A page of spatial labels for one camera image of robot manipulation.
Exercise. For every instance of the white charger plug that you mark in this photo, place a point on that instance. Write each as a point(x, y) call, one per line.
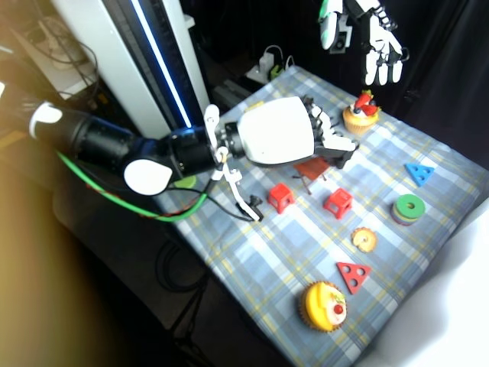
point(267, 59)

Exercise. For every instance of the grey metal rail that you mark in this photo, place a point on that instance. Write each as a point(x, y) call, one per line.
point(229, 93)

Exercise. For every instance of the black curtain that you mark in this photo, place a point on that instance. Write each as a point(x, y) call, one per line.
point(451, 95)

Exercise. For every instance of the square wrist camera box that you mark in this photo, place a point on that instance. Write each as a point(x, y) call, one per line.
point(342, 38)

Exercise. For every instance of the yellow fruit toy cupcake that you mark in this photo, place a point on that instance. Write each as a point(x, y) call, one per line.
point(321, 306)

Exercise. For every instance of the white fabric cover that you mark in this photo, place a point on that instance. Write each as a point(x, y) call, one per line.
point(439, 306)

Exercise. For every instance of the blue triangle block with holes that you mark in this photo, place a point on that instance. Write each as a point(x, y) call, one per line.
point(419, 173)

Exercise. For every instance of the red toy stool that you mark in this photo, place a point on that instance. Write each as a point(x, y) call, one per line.
point(338, 202)
point(281, 197)

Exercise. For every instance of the white power strip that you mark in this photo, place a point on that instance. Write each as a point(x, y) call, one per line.
point(256, 73)

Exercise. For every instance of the white column with blue strip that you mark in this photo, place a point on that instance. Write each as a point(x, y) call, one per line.
point(114, 76)

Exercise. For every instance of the green plug adapter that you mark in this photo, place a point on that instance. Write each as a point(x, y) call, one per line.
point(276, 72)

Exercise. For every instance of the blue yellow plaid cloth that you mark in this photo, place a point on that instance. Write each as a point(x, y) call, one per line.
point(290, 244)

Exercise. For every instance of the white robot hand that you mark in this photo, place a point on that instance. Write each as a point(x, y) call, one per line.
point(279, 132)
point(382, 42)

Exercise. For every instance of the red triangle block with holes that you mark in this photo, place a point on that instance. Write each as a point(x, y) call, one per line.
point(353, 275)

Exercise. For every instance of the strawberry toy cupcake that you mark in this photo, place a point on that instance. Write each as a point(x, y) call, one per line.
point(359, 118)

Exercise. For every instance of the round tan tart cookie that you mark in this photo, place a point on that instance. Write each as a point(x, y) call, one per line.
point(364, 239)

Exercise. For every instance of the small brown toy table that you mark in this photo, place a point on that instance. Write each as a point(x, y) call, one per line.
point(313, 170)

